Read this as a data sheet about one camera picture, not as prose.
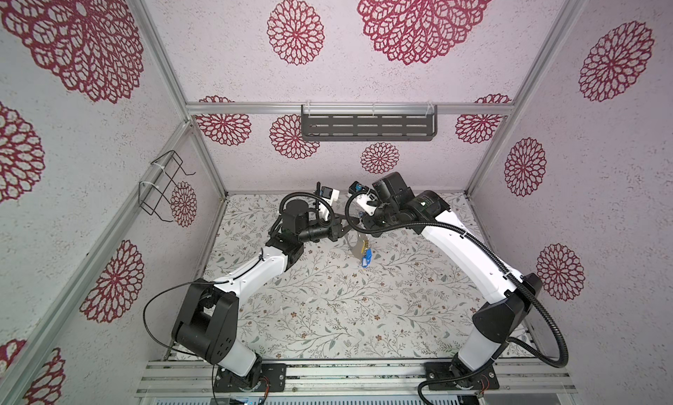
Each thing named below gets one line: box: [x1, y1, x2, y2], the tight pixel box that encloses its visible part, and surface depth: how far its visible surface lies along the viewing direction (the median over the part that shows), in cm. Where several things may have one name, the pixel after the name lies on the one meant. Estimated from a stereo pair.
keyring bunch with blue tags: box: [361, 238, 373, 269], surface depth 82 cm
